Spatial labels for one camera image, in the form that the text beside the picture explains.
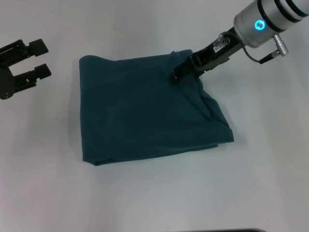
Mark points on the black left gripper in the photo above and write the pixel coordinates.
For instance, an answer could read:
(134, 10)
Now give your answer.
(6, 82)

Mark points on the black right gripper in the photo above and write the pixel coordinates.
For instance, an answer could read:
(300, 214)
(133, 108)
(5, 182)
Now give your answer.
(222, 52)

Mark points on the teal t-shirt with beige print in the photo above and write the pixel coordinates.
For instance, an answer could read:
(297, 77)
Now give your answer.
(144, 108)

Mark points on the small silver plug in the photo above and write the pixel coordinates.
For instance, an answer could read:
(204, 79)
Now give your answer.
(281, 46)

